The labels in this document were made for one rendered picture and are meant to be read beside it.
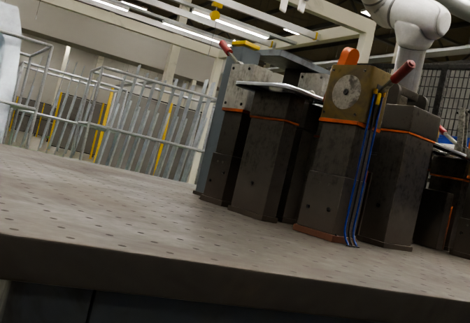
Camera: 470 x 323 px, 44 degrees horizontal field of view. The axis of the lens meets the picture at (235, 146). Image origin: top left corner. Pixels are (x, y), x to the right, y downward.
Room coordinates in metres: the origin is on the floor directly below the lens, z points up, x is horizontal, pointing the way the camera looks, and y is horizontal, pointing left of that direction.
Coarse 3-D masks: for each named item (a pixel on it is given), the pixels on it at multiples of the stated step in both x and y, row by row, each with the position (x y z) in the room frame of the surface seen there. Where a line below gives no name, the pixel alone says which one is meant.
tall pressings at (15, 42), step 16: (0, 16) 7.01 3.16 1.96; (16, 16) 7.09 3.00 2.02; (16, 32) 7.10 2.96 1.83; (0, 48) 7.57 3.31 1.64; (16, 48) 7.10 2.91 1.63; (0, 64) 7.16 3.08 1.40; (16, 64) 7.10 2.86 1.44; (0, 80) 7.02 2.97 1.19; (0, 96) 7.03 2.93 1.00; (0, 112) 7.03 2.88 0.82; (0, 128) 7.04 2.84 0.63
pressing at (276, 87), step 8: (240, 80) 1.32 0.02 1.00; (248, 88) 1.38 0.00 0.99; (256, 88) 1.39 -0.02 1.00; (264, 88) 1.36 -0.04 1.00; (272, 88) 1.33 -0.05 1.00; (280, 88) 1.30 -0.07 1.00; (288, 88) 1.21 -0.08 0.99; (296, 88) 1.22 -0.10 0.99; (304, 96) 1.34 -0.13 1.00; (312, 96) 1.25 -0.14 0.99; (320, 96) 1.27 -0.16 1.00; (320, 104) 1.39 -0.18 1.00; (440, 144) 1.61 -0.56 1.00; (440, 152) 1.86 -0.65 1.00; (448, 152) 1.79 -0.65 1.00; (456, 152) 1.66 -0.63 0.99
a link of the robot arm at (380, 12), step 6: (384, 0) 2.08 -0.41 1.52; (390, 0) 2.07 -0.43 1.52; (366, 6) 2.11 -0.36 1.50; (372, 6) 2.10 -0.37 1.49; (378, 6) 2.09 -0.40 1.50; (384, 6) 2.08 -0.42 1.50; (390, 6) 2.07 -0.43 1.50; (372, 12) 2.12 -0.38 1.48; (378, 12) 2.10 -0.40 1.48; (384, 12) 2.09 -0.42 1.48; (372, 18) 2.18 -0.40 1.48; (378, 18) 2.13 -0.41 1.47; (384, 18) 2.10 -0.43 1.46; (378, 24) 2.20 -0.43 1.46; (384, 24) 2.14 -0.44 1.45
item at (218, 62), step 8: (216, 64) 13.63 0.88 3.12; (216, 72) 13.65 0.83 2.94; (216, 80) 13.67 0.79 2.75; (208, 88) 13.72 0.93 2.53; (216, 88) 13.69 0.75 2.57; (208, 112) 13.67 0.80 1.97; (200, 120) 13.76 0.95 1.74; (208, 120) 13.69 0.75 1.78; (200, 144) 13.66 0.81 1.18; (200, 152) 13.68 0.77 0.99; (192, 168) 13.64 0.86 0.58; (192, 176) 13.66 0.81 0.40
